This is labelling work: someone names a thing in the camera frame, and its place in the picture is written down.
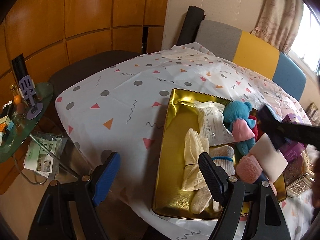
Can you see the orange fruit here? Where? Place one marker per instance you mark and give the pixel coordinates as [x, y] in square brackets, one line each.
[17, 99]

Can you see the purple phone stand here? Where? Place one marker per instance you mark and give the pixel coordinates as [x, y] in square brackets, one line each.
[28, 90]

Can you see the gold metal tin tray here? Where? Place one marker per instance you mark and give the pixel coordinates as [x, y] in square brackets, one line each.
[175, 130]

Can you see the black cylinder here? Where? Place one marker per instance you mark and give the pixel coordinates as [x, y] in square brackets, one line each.
[20, 67]

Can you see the dark grey seat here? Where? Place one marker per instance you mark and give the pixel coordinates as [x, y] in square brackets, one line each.
[92, 65]

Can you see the red plush sock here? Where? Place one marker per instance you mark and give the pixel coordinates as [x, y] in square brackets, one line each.
[255, 130]

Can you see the wooden wardrobe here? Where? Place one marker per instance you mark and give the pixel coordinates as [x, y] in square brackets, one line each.
[75, 17]

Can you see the white socks blue band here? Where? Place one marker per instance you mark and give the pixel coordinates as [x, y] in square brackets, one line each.
[222, 155]

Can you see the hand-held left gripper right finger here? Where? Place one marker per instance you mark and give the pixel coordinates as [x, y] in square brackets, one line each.
[213, 180]

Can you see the coloured blocks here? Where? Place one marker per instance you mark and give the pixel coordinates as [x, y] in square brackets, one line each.
[6, 125]

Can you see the cream knit gloves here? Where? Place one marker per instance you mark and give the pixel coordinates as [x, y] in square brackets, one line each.
[193, 150]

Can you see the white sponge pad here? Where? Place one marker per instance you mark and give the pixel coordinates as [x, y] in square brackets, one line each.
[270, 157]

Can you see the grey yellow blue headboard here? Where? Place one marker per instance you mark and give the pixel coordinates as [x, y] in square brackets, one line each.
[250, 47]

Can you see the white packet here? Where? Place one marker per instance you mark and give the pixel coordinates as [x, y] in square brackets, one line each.
[212, 122]

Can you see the window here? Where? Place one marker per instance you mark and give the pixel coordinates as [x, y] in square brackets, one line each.
[308, 42]

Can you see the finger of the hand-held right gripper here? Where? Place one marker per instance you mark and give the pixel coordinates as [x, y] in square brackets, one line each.
[287, 130]

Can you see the white printed bed sheet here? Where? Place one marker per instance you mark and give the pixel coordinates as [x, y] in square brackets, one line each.
[112, 92]

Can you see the stack of papers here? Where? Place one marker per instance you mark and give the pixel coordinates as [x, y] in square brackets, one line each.
[45, 155]

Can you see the black rolled mat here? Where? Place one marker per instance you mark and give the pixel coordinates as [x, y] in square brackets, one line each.
[191, 22]

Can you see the blue teddy bear pink dress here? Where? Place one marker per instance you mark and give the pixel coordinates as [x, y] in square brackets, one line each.
[235, 112]

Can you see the gold ornate tissue box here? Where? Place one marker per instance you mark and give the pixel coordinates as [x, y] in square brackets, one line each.
[298, 177]

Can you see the pink plush roll blue band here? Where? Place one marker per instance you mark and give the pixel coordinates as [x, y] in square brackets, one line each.
[247, 170]

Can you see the small purple box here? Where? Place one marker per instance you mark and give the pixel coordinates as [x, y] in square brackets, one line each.
[292, 152]

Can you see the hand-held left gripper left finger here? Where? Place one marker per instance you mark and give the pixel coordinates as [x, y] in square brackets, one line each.
[107, 180]

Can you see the round glass side table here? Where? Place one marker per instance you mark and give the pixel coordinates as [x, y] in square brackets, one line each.
[25, 130]

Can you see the beige patterned curtain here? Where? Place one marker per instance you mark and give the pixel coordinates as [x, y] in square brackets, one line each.
[277, 12]

